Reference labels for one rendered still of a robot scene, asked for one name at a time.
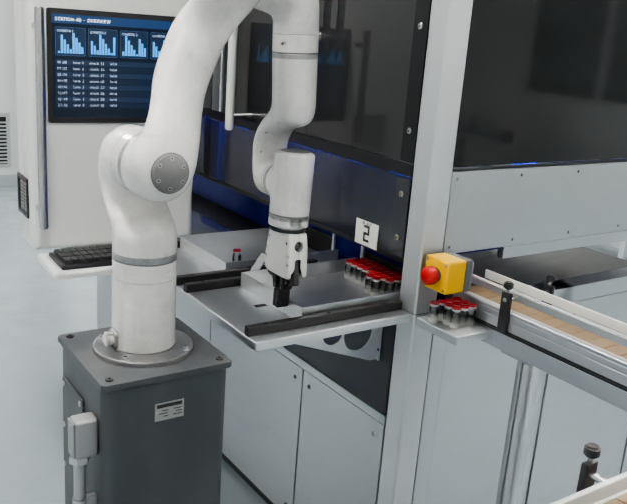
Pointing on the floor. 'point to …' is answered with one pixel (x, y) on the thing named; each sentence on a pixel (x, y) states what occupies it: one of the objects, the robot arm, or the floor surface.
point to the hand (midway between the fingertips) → (281, 297)
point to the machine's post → (424, 241)
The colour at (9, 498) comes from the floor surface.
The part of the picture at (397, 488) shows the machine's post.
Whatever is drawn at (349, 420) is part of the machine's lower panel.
